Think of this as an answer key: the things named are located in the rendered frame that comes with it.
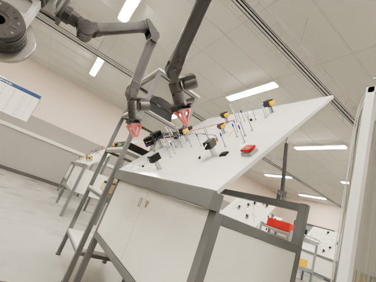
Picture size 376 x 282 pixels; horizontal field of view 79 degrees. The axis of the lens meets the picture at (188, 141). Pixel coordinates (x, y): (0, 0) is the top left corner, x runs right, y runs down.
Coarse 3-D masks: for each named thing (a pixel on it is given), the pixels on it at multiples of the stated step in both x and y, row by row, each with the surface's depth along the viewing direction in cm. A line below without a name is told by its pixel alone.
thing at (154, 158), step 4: (156, 152) 135; (148, 156) 134; (152, 156) 132; (156, 156) 134; (160, 156) 135; (152, 160) 132; (156, 160) 134; (144, 164) 132; (156, 164) 135; (160, 168) 135
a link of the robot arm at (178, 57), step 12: (204, 0) 88; (192, 12) 90; (204, 12) 90; (192, 24) 92; (180, 36) 95; (192, 36) 94; (180, 48) 95; (168, 60) 101; (180, 60) 97; (168, 72) 98; (180, 72) 99
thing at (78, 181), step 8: (112, 144) 473; (88, 160) 433; (96, 160) 398; (72, 168) 472; (80, 168) 406; (104, 168) 505; (72, 176) 438; (80, 176) 375; (88, 176) 386; (104, 176) 400; (64, 184) 462; (72, 184) 399; (80, 184) 378; (96, 184) 392; (72, 192) 368; (80, 192) 378; (56, 200) 455; (88, 200) 485; (64, 208) 361
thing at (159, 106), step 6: (156, 96) 217; (150, 102) 213; (156, 102) 216; (162, 102) 220; (168, 102) 225; (150, 108) 212; (156, 108) 216; (162, 108) 220; (168, 108) 223; (162, 114) 219; (168, 114) 223; (168, 120) 223
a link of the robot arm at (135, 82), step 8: (152, 40) 134; (144, 48) 135; (152, 48) 137; (144, 56) 134; (144, 64) 134; (136, 72) 131; (144, 72) 134; (136, 80) 130; (128, 88) 128; (136, 88) 129; (128, 96) 130
